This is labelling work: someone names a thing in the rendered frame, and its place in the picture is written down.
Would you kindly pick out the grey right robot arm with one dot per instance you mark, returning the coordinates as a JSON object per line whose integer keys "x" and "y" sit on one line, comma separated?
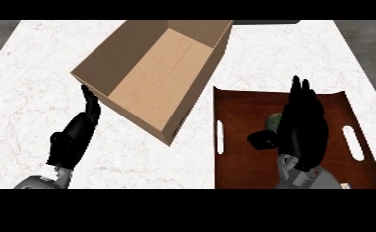
{"x": 305, "y": 179}

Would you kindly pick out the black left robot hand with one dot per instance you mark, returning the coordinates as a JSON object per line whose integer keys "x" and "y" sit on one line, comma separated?
{"x": 74, "y": 139}

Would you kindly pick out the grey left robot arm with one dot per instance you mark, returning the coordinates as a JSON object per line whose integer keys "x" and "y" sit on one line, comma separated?
{"x": 46, "y": 180}

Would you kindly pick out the dark red wooden tray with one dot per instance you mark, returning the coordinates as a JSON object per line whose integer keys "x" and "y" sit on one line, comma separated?
{"x": 245, "y": 163}

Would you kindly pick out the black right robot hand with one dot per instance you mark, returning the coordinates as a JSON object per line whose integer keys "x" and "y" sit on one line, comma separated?
{"x": 301, "y": 133}

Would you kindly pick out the open cardboard box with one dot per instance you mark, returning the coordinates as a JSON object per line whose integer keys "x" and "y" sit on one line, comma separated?
{"x": 157, "y": 76}

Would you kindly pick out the green squash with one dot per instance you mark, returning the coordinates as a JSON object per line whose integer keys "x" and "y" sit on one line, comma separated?
{"x": 273, "y": 121}

